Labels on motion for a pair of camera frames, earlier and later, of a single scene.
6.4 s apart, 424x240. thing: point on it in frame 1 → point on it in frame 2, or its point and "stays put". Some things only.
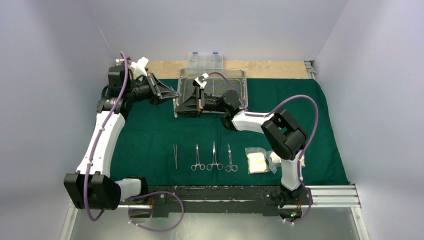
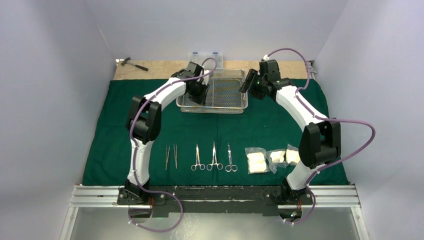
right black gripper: [200, 103] → [248, 84]
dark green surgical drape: [159, 148] stays put
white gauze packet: [256, 160] stays put
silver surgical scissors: [229, 168] stays put
